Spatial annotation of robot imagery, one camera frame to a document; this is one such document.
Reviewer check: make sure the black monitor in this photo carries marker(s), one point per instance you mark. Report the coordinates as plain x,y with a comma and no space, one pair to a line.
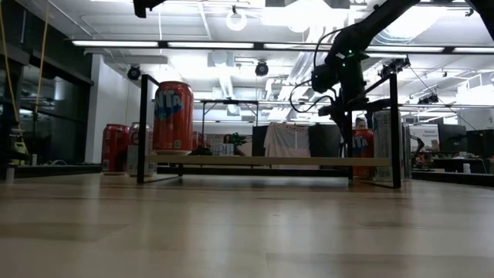
451,139
480,143

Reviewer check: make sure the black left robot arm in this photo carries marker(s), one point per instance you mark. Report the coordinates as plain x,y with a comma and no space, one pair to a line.
141,7

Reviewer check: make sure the person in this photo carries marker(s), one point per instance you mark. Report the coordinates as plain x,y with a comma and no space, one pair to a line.
360,123

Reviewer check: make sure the white sign board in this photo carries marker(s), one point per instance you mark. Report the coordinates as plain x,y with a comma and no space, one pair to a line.
424,133

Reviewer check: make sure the black track light cluster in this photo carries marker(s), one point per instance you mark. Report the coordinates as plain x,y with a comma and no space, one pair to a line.
424,100
388,69

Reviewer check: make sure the black ceiling spotlight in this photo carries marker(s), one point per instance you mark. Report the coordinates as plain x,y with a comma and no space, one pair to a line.
261,68
134,72

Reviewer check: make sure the white boxes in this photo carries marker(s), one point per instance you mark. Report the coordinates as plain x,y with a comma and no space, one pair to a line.
223,149

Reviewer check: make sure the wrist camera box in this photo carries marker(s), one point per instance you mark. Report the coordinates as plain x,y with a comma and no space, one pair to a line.
323,79

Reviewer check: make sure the overhead LED light bar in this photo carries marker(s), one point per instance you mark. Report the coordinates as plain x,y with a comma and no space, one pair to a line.
210,45

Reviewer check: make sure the small white bottle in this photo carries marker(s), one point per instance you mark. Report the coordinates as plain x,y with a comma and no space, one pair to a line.
34,160

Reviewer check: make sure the yellow-green plug device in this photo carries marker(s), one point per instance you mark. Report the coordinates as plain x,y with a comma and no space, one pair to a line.
20,148

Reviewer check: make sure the black panel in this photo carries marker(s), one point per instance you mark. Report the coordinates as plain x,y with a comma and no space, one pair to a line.
259,141
326,141

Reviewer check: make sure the green black object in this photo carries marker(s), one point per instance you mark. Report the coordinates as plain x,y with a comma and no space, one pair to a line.
235,139

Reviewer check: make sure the silver Diet Coke can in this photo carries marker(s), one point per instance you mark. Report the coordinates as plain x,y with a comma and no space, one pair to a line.
132,154

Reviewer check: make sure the red Coca-Cola can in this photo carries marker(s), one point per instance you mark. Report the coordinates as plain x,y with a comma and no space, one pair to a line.
114,150

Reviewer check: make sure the wooden shelf with black frame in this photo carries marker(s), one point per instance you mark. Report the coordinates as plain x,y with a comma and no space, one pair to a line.
270,161

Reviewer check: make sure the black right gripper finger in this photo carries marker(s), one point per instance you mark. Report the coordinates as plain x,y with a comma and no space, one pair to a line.
342,127

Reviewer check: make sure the white cup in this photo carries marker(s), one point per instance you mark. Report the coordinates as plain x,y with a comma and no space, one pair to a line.
9,173
467,168

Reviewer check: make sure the black frame table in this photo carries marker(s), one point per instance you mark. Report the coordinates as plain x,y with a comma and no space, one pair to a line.
229,101

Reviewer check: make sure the white Celsius can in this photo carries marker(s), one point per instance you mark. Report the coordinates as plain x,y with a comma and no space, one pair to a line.
382,135

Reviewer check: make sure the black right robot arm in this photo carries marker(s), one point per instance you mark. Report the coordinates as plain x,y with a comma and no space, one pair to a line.
370,27

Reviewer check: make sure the white cloth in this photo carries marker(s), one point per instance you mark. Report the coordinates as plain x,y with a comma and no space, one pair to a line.
287,141

